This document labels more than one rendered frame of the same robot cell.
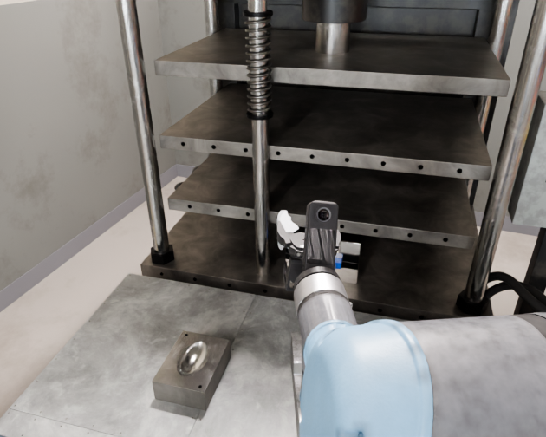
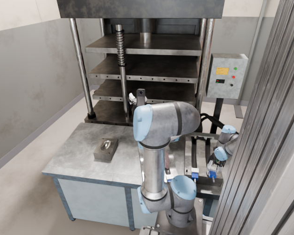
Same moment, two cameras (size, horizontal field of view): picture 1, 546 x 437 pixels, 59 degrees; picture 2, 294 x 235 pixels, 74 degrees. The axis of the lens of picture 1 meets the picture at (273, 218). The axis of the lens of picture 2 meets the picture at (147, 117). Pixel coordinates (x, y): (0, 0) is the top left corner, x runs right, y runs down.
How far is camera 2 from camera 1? 37 cm
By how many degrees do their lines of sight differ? 6
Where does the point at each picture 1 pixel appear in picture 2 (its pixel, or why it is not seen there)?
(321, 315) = not seen: hidden behind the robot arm
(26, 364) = (43, 160)
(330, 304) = not seen: hidden behind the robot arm
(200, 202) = (103, 96)
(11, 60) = (26, 47)
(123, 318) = (80, 136)
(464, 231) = (192, 100)
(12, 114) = (28, 68)
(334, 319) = not seen: hidden behind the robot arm
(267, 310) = (129, 130)
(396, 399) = (146, 113)
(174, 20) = (87, 28)
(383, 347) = (145, 107)
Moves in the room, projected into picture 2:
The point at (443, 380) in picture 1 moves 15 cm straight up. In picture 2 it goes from (154, 110) to (154, 63)
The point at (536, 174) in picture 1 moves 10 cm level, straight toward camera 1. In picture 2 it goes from (212, 80) to (210, 84)
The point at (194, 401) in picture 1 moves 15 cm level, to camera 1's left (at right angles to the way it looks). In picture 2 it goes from (107, 157) to (89, 159)
